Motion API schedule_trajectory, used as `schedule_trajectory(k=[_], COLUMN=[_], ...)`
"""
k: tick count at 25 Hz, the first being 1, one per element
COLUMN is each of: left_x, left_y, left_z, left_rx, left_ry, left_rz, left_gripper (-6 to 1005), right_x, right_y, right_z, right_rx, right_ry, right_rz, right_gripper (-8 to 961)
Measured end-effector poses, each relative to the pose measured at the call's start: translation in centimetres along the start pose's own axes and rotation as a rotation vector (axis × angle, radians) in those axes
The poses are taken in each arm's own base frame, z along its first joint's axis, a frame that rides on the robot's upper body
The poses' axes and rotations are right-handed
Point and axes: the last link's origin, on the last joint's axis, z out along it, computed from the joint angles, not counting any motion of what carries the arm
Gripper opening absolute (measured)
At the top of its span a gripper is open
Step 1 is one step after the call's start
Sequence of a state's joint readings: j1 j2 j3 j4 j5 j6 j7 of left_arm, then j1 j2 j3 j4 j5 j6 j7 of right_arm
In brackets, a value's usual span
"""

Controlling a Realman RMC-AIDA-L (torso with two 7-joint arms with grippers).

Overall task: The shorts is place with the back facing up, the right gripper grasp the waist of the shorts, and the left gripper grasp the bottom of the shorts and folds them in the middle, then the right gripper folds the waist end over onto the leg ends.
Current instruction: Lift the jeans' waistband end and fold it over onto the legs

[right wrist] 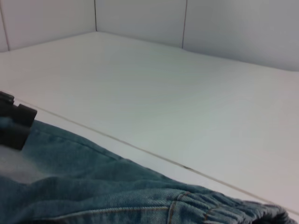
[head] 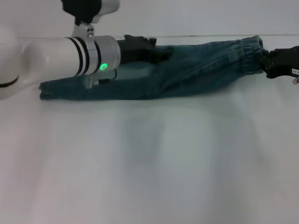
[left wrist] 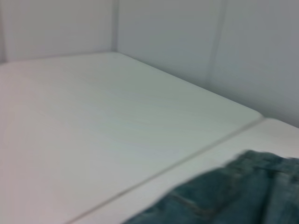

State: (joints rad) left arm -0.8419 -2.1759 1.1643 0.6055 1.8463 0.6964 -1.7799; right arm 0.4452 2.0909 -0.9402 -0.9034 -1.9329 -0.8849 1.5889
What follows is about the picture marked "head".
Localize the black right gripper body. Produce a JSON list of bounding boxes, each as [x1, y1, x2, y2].
[[265, 45, 299, 79]]

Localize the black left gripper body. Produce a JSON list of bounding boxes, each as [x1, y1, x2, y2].
[[116, 34, 157, 65]]

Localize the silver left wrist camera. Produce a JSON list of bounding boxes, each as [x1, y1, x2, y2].
[[61, 0, 121, 40]]

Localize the left gripper cable with plug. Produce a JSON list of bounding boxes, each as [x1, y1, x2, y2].
[[85, 69, 118, 90]]

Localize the blue denim shorts with print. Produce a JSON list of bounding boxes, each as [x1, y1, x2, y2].
[[38, 35, 267, 101]]

